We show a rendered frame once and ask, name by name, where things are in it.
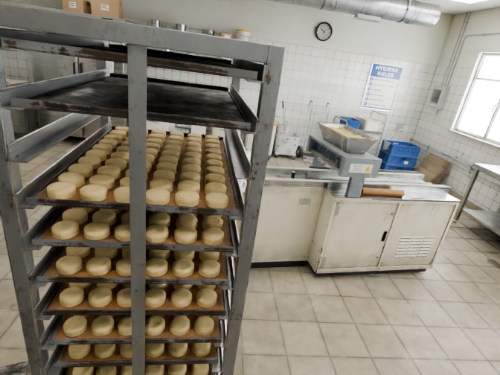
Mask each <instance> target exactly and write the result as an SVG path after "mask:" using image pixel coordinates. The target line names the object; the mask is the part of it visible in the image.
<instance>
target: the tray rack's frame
mask: <svg viewBox="0 0 500 375"><path fill-rule="evenodd" d="M0 26H4V27H9V28H20V29H25V30H31V31H41V32H46V33H56V34H62V35H67V36H78V37H83V38H89V39H99V40H104V41H110V42H119V43H125V44H127V58H128V110H129V212H130V263H131V315H132V375H145V275H146V173H147V47H152V48H162V49H167V50H173V51H184V52H189V53H195V54H204V55H210V56H215V57H225V58H231V59H236V60H247V61H252V62H258V63H263V64H264V65H266V71H265V77H264V82H263V83H261V84H260V94H259V99H258V105H257V117H258V124H257V134H256V135H254V136H253V142H252V148H251V158H250V162H251V165H252V166H251V176H250V180H247V185H246V195H245V201H244V202H245V205H246V212H245V218H244V220H242V222H241V228H240V254H239V257H237V259H236V265H235V270H234V272H235V278H236V280H235V286H234V290H232V292H231V317H230V320H228V323H227V344H226V347H224V351H223V364H224V365H223V370H222V372H220V375H234V366H235V361H236V356H237V348H238V343H239V337H240V329H241V324H242V320H243V310H244V306H245V301H246V293H247V287H248V282H249V274H250V269H251V260H252V255H253V251H254V242H255V237H256V232H257V224H258V219H259V214H260V205H261V200H262V195H263V186H264V182H265V177H266V168H267V164H268V158H269V150H270V145H271V140H272V131H273V126H274V122H275V113H276V108H277V103H278V95H279V90H280V84H281V76H282V71H283V63H284V57H285V53H286V47H284V46H279V45H269V44H265V43H260V42H250V41H245V40H240V39H231V38H225V37H221V36H212V35H206V34H201V33H191V32H187V31H178V30H172V29H166V28H157V27H153V26H147V25H138V24H133V23H128V22H119V21H113V20H108V19H99V18H94V17H88V16H79V15H74V14H69V13H60V12H54V11H49V10H40V9H35V8H29V7H20V6H15V5H10V4H1V3H0ZM13 141H15V135H14V131H13V122H12V116H11V111H10V110H9V109H0V215H1V222H2V227H3V231H4V238H5V242H6V246H7V253H8V258H9V262H10V269H11V273H12V278H13V285H14V289H15V293H16V300H17V304H18V309H19V316H20V320H21V324H22V332H23V336H24V340H25V347H26V351H27V355H28V363H29V367H30V371H31V375H45V373H44V367H45V365H46V363H47V361H48V359H49V356H48V351H47V350H40V346H39V339H40V338H41V336H42V334H43V333H44V331H45V328H44V323H43V320H35V315H34V311H33V309H34V308H35V306H36V305H37V304H38V302H39V300H40V299H39V290H38V287H30V284H29V280H28V274H29V273H30V272H31V270H32V269H33V268H34V267H35V265H34V260H33V251H32V250H24V249H23V244H22V235H23V234H24V233H25V232H26V231H27V230H28V229H29V227H28V218H27V212H26V209H22V208H16V200H15V195H14V193H15V192H17V191H18V190H19V189H21V188H22V179H21V174H20V169H19V163H18V162H9V159H8V154H7V146H6V145H7V144H9V143H11V142H13Z"/></svg>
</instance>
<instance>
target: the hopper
mask: <svg viewBox="0 0 500 375"><path fill-rule="evenodd" d="M318 125H319V127H320V130H321V134H322V137H323V139H325V140H326V141H329V142H330V143H331V144H333V145H335V146H337V147H338V148H339V149H341V150H343V151H345V152H346V153H355V154H365V153H366V152H367V151H368V150H369V149H370V148H371V147H372V146H373V145H374V144H375V143H376V142H378V139H376V138H374V137H372V136H370V135H367V134H365V133H363V132H360V131H359V130H357V129H354V128H352V127H350V126H348V125H346V124H334V123H325V122H318ZM329 127H334V128H336V129H342V130H344V131H346V132H352V133H353V134H354V135H355V136H356V135H360V136H361V137H363V138H348V137H346V136H344V135H343V134H341V133H339V132H337V131H335V130H333V129H331V128H329Z"/></svg>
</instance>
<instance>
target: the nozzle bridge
mask: <svg viewBox="0 0 500 375"><path fill-rule="evenodd" d="M319 144H320V145H319ZM322 146H323V150H322V152H323V151H324V149H325V148H326V150H325V151H326V152H325V154H326V153H327V151H328V150H330V151H329V155H328V156H330V154H331V152H333V153H332V158H333V156H334V155H335V154H336V156H335V161H336V159H337V158H339V162H338V165H337V166H336V165H335V162H334V163H332V160H331V161H329V160H328V159H329V158H328V157H327V158H325V157H326V155H324V156H322V155H323V153H322V154H320V151H318V149H319V150H320V149H321V147H322ZM306 151H310V152H312V153H314V154H315V155H314V159H313V163H312V165H313V166H325V165H324V162H325V163H327V164H328V165H330V166H331V167H332V168H333V169H334V170H336V171H337V172H338V175H339V176H341V177H350V178H349V181H348V184H347V189H346V192H345V195H344V196H345V197H346V198H360V195H361V192H362V188H363V184H364V182H365V178H370V179H376V178H377V176H378V173H379V169H380V166H381V163H382V159H380V158H377V157H376V156H374V155H372V154H370V153H368V152H366V153H365V154H355V153H346V152H345V151H343V150H341V149H339V148H338V147H337V146H335V145H333V144H331V143H330V142H329V141H326V140H325V139H323V137H322V135H312V134H309V137H308V141H307V148H306ZM318 158H320V159H321V160H322V161H324V162H323V163H321V160H320V161H319V160H318Z"/></svg>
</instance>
